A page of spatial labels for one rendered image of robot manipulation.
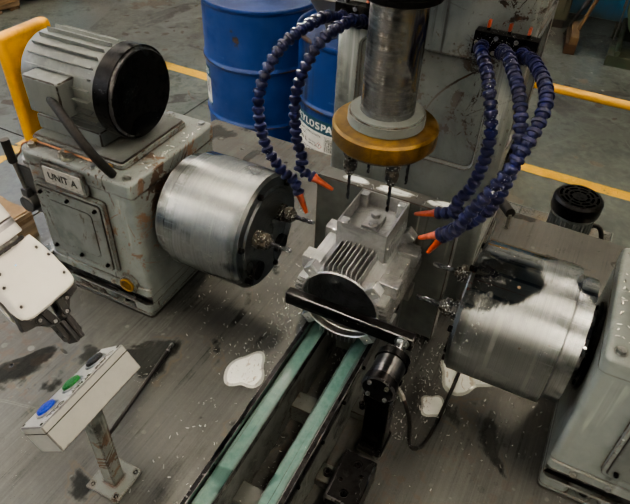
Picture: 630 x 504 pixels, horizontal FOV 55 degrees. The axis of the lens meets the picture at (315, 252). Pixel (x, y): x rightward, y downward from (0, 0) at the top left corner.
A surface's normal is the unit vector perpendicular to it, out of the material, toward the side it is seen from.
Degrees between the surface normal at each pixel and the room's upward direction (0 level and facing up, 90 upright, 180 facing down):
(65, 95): 90
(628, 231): 0
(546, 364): 69
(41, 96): 90
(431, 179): 90
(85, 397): 53
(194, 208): 47
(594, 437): 90
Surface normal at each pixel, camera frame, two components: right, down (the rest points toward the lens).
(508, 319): -0.30, -0.10
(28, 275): 0.73, -0.21
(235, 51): -0.36, 0.47
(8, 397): 0.04, -0.76
